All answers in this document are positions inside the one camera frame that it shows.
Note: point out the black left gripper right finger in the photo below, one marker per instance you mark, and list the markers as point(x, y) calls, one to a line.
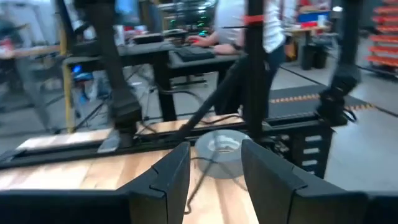
point(273, 186)

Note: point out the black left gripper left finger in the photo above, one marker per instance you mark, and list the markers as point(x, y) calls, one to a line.
point(168, 180)

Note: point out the black slotted crate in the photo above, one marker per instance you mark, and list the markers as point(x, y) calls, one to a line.
point(311, 152)

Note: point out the grey tape roll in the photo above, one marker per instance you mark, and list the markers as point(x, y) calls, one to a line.
point(224, 168)

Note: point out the black hazard-striped floor mat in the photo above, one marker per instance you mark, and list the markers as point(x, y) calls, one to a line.
point(298, 102)

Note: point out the black keyboard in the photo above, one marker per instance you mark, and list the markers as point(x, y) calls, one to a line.
point(194, 53)

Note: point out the grey side desk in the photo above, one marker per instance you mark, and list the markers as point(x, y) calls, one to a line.
point(146, 49)

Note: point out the black waste bin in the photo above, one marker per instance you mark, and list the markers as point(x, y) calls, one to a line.
point(308, 57)
point(321, 56)

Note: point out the person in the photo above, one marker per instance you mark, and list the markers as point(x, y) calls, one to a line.
point(275, 31)

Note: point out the background wooden work table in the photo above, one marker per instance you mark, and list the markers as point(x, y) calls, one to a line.
point(308, 29)

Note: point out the small blue storage box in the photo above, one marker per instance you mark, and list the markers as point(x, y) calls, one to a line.
point(314, 16)

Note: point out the shelf rack with orange bins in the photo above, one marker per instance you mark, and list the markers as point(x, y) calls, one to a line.
point(384, 37)

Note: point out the wooden bench table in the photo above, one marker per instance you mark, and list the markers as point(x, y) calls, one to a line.
point(34, 51)

